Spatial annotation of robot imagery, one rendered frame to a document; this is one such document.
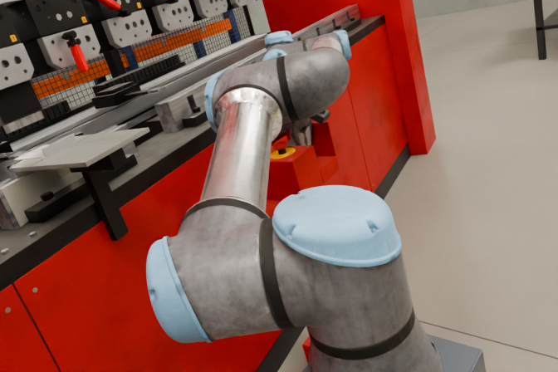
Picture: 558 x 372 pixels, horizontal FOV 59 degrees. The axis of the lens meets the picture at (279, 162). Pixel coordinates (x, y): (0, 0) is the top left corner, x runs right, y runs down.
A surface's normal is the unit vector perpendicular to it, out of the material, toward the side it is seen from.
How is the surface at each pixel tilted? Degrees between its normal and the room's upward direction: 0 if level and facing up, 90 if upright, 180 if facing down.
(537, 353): 0
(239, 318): 99
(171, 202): 90
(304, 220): 7
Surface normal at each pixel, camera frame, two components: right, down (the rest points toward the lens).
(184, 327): -0.11, 0.51
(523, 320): -0.26, -0.90
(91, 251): 0.85, -0.05
